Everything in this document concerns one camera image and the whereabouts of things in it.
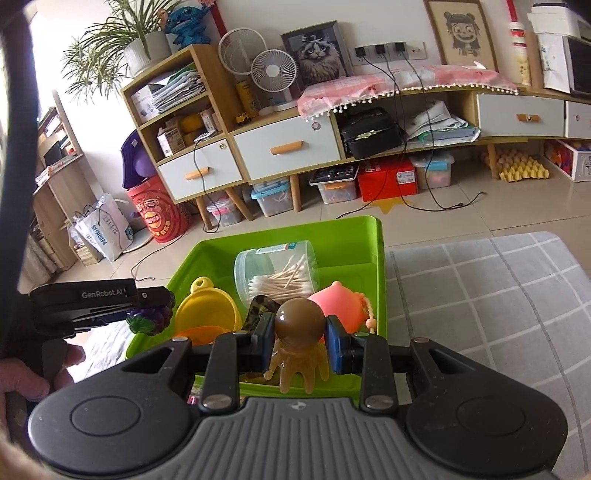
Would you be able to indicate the framed cat picture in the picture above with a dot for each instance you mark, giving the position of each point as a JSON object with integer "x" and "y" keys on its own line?
{"x": 318, "y": 55}

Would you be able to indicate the white paper bag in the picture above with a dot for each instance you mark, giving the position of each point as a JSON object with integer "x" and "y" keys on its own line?
{"x": 104, "y": 230}

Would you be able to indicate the black case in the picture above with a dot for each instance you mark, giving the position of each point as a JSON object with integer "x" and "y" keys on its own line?
{"x": 371, "y": 131}

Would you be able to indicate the pink tasselled runner cloth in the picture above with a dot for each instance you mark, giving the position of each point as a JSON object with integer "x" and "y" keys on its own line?
{"x": 369, "y": 90}

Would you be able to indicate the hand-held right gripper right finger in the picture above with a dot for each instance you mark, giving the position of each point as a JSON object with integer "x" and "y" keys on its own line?
{"x": 334, "y": 346}

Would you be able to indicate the white foam box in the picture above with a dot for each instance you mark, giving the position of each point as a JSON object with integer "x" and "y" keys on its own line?
{"x": 554, "y": 18}

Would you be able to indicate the potted green plant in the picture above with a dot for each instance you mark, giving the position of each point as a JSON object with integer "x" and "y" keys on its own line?
{"x": 120, "y": 41}

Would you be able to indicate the purple toy grapes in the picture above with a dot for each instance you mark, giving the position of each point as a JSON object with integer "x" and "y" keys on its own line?
{"x": 152, "y": 319}

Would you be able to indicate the white oven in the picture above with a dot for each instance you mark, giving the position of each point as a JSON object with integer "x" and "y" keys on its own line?
{"x": 565, "y": 64}

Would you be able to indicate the green plastic box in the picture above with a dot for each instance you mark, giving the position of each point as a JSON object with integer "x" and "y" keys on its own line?
{"x": 341, "y": 244}

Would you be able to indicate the wooden tv cabinet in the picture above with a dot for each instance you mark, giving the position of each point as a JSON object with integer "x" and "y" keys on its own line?
{"x": 217, "y": 92}

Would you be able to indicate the folded cloth pile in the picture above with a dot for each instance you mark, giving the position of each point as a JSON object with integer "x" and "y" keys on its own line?
{"x": 443, "y": 122}

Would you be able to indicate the yellow toy pot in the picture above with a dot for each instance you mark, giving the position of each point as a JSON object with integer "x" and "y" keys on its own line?
{"x": 203, "y": 309}

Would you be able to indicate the white fan guard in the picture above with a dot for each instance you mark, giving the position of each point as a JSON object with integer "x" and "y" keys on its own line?
{"x": 241, "y": 50}

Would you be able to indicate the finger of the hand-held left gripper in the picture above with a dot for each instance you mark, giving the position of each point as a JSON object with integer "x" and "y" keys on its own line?
{"x": 154, "y": 297}

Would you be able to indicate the small white cabinet drawer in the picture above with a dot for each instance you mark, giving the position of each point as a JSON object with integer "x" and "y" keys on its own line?
{"x": 579, "y": 119}

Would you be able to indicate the dark lid storage box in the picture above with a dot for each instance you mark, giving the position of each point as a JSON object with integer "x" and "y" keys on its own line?
{"x": 334, "y": 184}

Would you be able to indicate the yellow toy truck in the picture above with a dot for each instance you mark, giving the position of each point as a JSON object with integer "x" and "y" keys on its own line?
{"x": 243, "y": 118}

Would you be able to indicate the wall power outlets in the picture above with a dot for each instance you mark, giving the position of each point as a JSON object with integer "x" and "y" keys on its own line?
{"x": 392, "y": 51}

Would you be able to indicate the small white desk fan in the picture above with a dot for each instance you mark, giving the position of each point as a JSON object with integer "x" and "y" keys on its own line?
{"x": 273, "y": 71}

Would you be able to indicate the yellow egg tray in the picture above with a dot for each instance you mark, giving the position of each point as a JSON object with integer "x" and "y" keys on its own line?
{"x": 517, "y": 166}

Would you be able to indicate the stack of papers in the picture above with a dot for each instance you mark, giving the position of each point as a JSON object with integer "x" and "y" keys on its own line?
{"x": 171, "y": 90}

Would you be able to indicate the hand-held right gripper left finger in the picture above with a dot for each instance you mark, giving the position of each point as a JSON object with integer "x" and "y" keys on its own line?
{"x": 267, "y": 341}

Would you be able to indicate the brown rubber hand toy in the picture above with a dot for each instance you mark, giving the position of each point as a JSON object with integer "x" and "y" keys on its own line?
{"x": 298, "y": 327}

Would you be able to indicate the clear storage box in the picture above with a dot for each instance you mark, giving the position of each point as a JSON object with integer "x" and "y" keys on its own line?
{"x": 224, "y": 212}

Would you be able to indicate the blue dragon figurine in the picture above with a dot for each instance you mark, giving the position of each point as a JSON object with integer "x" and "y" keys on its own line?
{"x": 187, "y": 23}

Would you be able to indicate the small cardboard box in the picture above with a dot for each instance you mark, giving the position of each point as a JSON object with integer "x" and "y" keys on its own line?
{"x": 171, "y": 141}

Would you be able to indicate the white drawer with keyhole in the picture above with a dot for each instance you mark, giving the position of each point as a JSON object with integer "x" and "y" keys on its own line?
{"x": 198, "y": 170}

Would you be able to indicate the grey checked table cloth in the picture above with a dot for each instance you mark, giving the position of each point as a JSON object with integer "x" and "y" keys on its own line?
{"x": 485, "y": 300}

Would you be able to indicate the red printed bucket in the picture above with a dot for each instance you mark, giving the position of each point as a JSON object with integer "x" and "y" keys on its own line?
{"x": 159, "y": 212}

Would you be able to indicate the red cardboard box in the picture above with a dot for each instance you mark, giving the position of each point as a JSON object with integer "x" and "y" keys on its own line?
{"x": 388, "y": 180}

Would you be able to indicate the red white decorated bottle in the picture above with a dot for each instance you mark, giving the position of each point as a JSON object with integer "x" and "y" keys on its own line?
{"x": 518, "y": 50}

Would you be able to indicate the white toy crate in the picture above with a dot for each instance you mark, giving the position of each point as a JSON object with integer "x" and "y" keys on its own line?
{"x": 570, "y": 161}

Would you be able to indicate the blue lid storage box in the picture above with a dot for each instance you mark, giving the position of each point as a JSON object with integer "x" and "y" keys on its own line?
{"x": 272, "y": 198}

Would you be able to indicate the framed cartoon drawing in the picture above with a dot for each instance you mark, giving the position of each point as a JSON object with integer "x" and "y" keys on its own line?
{"x": 461, "y": 32}

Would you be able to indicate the wide white drawer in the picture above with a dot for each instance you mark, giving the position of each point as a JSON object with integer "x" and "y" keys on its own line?
{"x": 286, "y": 147}

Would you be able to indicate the white lid storage box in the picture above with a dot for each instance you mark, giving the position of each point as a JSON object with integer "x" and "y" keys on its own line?
{"x": 433, "y": 170}

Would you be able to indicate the person's left hand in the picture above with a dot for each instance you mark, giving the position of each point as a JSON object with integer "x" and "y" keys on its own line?
{"x": 25, "y": 376}

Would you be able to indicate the wooden bookshelf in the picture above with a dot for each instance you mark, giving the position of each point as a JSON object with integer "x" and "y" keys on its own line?
{"x": 60, "y": 184}

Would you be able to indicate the pink rubber squeeze toy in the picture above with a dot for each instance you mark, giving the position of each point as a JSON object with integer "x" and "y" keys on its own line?
{"x": 341, "y": 300}

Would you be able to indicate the clear cotton swab jar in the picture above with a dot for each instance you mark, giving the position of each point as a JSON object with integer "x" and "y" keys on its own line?
{"x": 277, "y": 277}

